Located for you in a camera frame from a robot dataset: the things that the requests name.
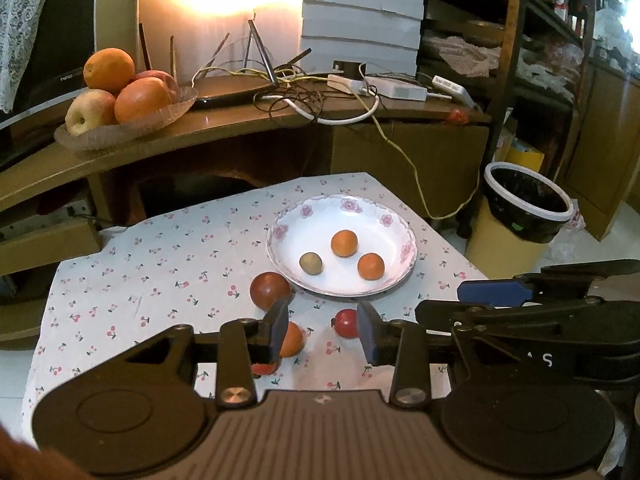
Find red fruit under finger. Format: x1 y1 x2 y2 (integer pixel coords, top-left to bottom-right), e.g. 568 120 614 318
250 360 281 377

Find small orange fruit on cloth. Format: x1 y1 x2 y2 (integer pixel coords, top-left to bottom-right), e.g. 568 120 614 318
279 322 305 358

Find dark red plum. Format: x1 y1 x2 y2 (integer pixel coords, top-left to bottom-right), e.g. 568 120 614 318
250 272 292 311

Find orange tangerine on plate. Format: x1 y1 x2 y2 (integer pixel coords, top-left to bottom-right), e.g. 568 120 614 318
357 252 385 281
331 230 358 258

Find small green-brown fruit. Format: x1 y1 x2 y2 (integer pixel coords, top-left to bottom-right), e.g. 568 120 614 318
299 252 323 275

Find white floral plate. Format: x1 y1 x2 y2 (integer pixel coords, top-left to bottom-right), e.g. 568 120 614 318
266 194 418 298

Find yellow trash bin black liner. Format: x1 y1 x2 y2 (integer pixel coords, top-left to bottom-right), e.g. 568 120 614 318
465 162 575 278

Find small red fruit on desk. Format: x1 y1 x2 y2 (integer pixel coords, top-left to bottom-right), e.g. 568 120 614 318
445 108 470 126

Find glass fruit bowl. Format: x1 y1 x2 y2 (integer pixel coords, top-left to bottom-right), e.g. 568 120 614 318
54 86 198 152

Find wooden desk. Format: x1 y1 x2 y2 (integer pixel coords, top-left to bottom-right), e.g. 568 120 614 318
0 77 494 276

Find black router with antennas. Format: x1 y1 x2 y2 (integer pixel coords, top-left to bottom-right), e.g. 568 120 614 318
191 18 311 110

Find white power strip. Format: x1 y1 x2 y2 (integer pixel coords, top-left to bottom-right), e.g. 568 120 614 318
326 74 428 102

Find white remote control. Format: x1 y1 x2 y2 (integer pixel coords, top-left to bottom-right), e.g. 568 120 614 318
432 76 476 108

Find large orange front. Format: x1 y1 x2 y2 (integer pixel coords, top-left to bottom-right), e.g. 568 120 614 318
114 77 172 124

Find large orange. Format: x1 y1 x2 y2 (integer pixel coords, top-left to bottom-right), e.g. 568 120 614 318
82 48 136 94
114 77 172 124

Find red apple in bowl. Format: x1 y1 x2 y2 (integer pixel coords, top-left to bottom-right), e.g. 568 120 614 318
134 70 180 103

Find yellow apple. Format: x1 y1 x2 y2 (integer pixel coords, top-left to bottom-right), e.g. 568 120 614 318
65 89 116 136

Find large orange top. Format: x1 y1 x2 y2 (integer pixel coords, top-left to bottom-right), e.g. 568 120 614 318
82 48 136 94

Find wooden shelf unit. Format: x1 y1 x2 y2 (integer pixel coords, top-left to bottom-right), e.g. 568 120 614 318
418 0 639 240

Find white stacked boxes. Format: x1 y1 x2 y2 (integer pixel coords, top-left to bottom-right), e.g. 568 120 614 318
300 0 424 74

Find white lace cloth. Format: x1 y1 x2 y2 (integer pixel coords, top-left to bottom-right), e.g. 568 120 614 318
1 0 46 114

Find yellow cable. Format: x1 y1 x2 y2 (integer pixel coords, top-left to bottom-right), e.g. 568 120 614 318
192 65 482 221

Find white cable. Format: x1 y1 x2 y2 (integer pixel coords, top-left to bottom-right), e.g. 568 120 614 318
261 90 381 126

